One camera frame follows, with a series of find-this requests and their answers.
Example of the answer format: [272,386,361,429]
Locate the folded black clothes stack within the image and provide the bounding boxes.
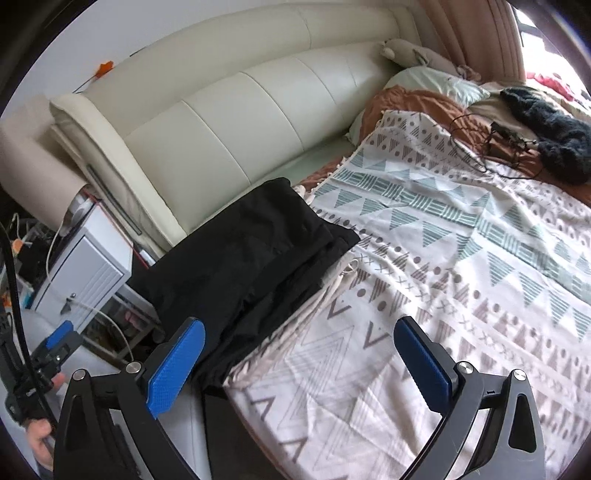
[129,178,360,390]

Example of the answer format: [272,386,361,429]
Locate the red clothes by window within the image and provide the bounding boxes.
[526,72,581,101]

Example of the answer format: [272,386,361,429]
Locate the person left hand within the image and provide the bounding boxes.
[25,372,68,471]

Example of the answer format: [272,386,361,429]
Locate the patterned white bed cover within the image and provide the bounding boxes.
[225,111,590,479]

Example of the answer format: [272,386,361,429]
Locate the white bedside cabinet left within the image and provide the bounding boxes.
[31,206,133,332]

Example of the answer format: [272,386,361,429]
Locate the dark knitted sweater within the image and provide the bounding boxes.
[500,87,590,185]

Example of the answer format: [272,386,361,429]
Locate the cream leather headboard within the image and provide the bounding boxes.
[49,3,420,256]

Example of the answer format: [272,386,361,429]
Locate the orange brown blanket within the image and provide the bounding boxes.
[294,87,591,209]

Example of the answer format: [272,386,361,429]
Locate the beige duvet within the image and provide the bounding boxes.
[468,82,590,140]

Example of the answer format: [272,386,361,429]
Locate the light green pillow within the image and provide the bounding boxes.
[345,65,492,144]

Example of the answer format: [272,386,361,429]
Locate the grey plush toy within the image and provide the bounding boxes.
[382,38,482,83]

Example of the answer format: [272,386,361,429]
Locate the left pink curtain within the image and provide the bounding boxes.
[420,0,526,82]

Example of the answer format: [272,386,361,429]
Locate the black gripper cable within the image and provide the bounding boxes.
[0,225,59,430]

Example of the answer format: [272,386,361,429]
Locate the black cable on bed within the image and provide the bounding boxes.
[447,112,551,181]

